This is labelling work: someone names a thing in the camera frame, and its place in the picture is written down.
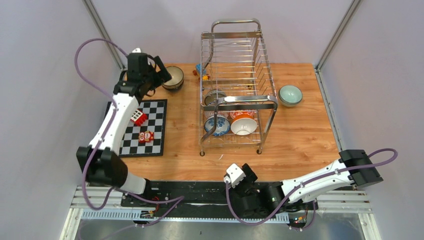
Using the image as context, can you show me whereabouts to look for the teal glazed bowl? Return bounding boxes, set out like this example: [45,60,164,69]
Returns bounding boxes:
[162,82,184,92]

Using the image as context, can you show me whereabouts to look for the brown speckled bowl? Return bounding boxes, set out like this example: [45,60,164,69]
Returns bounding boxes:
[163,66,184,86]

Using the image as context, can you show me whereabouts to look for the blue floral bowl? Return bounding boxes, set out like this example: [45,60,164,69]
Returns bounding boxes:
[203,115,231,137]

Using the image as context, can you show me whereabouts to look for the steel two-tier dish rack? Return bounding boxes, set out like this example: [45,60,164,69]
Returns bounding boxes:
[199,18,278,156]

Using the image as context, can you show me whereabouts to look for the small celadon green bowl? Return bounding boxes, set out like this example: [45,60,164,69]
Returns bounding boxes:
[279,99,302,108]

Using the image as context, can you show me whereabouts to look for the large ribbed celadon bowl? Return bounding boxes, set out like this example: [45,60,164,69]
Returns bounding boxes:
[278,85,303,102]

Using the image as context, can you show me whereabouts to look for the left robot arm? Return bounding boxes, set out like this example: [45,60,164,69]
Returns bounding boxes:
[76,52,172,207]

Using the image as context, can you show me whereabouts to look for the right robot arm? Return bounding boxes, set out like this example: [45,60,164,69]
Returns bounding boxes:
[223,149,398,223]

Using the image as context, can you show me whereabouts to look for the black white chessboard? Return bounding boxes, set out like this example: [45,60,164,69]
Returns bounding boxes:
[105,99,169,158]

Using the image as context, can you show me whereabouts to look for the toy brick car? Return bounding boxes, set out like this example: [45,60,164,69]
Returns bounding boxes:
[192,63,211,81]

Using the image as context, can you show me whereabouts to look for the red toy brick block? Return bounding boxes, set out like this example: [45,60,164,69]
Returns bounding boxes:
[130,109,148,127]

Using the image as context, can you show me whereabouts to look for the dark patterned bowl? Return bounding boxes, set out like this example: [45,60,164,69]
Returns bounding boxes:
[203,89,227,106]

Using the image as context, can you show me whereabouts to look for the orange geometric pattern bowl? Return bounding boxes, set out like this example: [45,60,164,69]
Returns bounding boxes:
[204,110,215,119]

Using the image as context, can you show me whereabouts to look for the red robot toy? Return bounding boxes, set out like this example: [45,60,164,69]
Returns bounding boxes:
[138,130,155,144]

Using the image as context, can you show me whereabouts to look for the orange bowl white inside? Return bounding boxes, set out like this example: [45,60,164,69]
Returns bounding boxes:
[230,117,258,136]

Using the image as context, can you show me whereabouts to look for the orange floral white bowl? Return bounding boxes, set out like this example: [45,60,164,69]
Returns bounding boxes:
[229,110,255,120]

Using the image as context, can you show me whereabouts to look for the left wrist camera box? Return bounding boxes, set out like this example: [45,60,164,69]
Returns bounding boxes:
[131,47,142,53]

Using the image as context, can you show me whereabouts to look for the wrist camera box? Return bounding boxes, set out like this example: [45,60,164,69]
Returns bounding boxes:
[131,47,142,53]
[223,163,246,188]

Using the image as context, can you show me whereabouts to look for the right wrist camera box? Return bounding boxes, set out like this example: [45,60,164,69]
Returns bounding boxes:
[223,163,246,188]

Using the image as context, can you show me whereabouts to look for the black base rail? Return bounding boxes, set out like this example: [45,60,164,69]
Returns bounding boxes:
[120,181,319,222]

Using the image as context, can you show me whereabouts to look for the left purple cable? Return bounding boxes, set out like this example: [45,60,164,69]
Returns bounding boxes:
[74,38,185,240]

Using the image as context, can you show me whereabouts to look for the purple cable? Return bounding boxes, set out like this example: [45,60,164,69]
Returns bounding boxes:
[74,38,185,240]
[225,148,398,227]

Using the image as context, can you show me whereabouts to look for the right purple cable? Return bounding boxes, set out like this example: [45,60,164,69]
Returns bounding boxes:
[225,148,398,227]

